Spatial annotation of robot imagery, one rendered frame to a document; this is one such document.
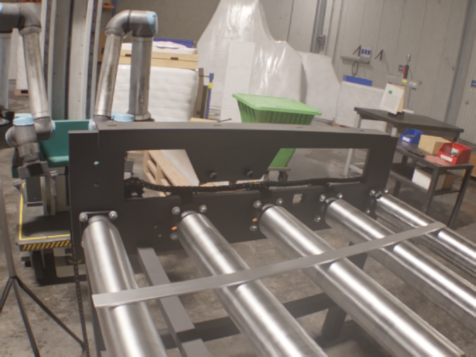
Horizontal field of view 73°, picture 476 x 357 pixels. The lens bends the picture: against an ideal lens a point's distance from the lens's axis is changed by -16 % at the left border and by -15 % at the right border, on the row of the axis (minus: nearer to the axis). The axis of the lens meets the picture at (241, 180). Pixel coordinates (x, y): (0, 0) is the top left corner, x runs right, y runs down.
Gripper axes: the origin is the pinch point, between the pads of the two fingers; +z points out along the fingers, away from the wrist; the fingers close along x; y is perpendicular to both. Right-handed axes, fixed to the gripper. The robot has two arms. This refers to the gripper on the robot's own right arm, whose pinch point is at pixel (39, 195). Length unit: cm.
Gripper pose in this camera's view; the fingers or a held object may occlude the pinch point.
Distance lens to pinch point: 165.6
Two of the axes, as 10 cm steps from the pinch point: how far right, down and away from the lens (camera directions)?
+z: 2.1, 9.7, 1.0
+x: -7.8, 2.3, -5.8
